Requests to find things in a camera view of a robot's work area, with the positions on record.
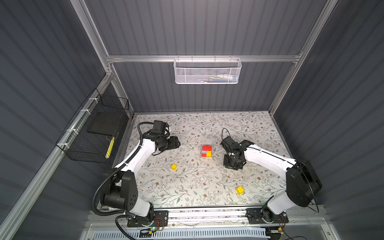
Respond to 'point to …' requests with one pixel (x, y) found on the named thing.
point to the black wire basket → (91, 136)
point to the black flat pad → (106, 122)
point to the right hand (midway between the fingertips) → (228, 167)
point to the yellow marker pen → (109, 150)
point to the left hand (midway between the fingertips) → (175, 144)
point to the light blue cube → (204, 152)
